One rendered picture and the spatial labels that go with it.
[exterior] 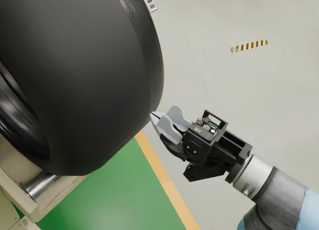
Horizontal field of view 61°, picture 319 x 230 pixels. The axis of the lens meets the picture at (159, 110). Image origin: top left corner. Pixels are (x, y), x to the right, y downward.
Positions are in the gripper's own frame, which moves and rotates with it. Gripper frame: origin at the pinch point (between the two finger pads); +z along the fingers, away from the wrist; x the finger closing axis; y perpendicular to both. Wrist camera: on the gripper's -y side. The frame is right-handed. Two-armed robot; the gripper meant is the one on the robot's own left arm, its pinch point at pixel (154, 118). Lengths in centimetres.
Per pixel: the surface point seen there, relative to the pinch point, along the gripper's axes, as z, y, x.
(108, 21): 11.1, 19.5, 2.7
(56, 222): 43, -118, 12
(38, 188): 20.0, -28.4, 20.6
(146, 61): 5.6, 11.3, -2.1
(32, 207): 15.8, -25.9, 25.1
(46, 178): 20.6, -28.1, 17.4
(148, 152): 33, -119, -60
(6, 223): 30, -51, 31
